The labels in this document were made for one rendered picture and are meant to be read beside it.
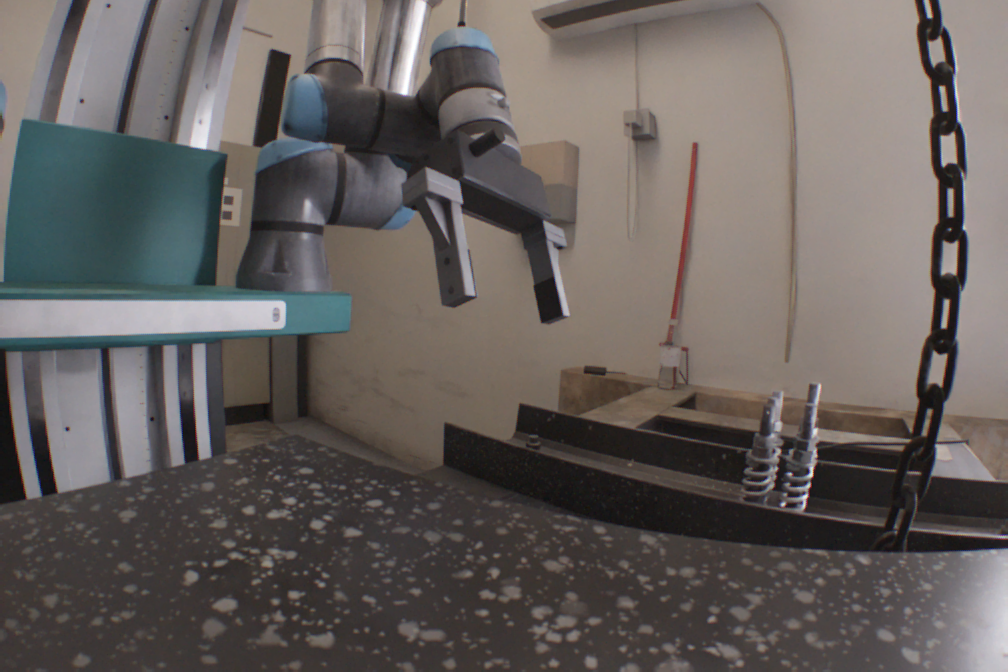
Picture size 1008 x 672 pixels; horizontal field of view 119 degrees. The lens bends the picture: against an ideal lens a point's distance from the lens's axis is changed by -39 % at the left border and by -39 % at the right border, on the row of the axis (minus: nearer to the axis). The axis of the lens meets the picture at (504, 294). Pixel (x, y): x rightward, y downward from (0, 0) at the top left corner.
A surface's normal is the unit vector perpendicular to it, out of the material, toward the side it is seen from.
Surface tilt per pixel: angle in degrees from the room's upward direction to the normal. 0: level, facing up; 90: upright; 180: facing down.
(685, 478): 50
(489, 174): 67
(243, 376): 90
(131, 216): 90
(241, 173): 90
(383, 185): 98
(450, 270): 83
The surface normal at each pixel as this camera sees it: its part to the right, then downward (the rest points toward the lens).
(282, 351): 0.78, 0.07
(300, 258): 0.67, -0.25
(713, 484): -0.44, -0.65
